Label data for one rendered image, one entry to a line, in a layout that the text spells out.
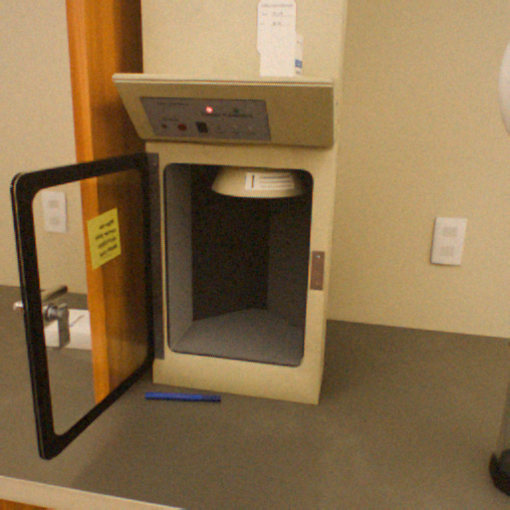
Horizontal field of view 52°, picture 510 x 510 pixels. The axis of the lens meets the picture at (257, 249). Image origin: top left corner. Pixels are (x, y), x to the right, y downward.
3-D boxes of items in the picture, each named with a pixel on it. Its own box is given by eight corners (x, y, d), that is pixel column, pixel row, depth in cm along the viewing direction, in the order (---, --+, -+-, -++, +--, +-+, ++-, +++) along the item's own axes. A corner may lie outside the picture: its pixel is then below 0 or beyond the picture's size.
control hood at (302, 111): (143, 137, 90) (141, 76, 87) (336, 145, 84) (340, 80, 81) (113, 142, 79) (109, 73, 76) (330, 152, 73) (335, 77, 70)
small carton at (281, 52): (268, 78, 80) (270, 35, 78) (301, 78, 79) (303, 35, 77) (259, 76, 75) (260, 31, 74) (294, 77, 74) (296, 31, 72)
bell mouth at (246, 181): (225, 179, 108) (225, 152, 107) (311, 184, 105) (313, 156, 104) (198, 194, 92) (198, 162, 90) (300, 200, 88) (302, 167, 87)
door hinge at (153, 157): (152, 358, 101) (145, 151, 90) (164, 360, 101) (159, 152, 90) (148, 362, 100) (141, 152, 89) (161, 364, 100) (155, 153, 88)
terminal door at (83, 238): (154, 365, 100) (147, 150, 88) (44, 466, 72) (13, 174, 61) (150, 364, 100) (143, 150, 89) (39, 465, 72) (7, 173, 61)
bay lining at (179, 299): (204, 302, 123) (204, 148, 113) (316, 314, 119) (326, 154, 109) (167, 349, 100) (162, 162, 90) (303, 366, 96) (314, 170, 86)
